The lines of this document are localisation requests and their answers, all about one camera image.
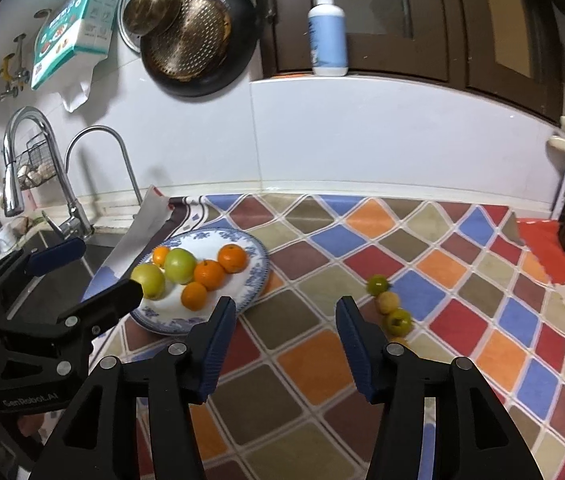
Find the thin gooseneck faucet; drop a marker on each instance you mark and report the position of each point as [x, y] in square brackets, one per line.
[125, 160]

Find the blue rimmed white plate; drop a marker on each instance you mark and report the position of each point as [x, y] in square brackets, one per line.
[237, 287]

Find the black frying pan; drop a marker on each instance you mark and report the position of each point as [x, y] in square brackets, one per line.
[242, 35]

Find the steel kitchen sink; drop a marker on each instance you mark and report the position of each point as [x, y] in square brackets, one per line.
[62, 280]

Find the white plastic bag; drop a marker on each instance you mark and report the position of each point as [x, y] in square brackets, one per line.
[80, 87]

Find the dark brown window frame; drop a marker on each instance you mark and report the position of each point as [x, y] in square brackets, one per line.
[457, 25]

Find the small green citrus fruit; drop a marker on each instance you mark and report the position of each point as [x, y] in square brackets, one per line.
[399, 321]
[377, 285]

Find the colourful diamond pattern mat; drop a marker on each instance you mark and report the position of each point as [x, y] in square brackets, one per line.
[307, 360]

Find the small orange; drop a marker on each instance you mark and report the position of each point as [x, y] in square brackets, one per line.
[161, 256]

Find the teal cardboard box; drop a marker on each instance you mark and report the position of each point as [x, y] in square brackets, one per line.
[75, 30]

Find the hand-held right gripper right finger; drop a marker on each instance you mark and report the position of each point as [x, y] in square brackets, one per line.
[357, 355]

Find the white and blue pump bottle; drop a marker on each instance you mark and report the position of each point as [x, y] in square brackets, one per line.
[329, 35]

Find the green apple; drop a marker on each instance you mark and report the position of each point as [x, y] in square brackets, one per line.
[148, 280]
[180, 263]

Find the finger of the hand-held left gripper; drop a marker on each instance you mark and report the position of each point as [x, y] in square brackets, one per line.
[57, 252]
[112, 300]

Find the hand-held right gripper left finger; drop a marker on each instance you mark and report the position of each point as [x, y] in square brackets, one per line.
[215, 355]

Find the gold metal colander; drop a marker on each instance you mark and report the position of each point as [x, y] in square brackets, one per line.
[187, 42]

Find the person's left hand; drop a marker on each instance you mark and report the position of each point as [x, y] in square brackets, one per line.
[27, 426]

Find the wall water taps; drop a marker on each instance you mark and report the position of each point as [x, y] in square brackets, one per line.
[10, 72]

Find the chrome pull-down faucet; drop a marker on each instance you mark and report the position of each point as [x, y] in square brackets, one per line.
[11, 185]

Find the orange striped mat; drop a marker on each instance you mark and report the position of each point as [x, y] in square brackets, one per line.
[542, 245]

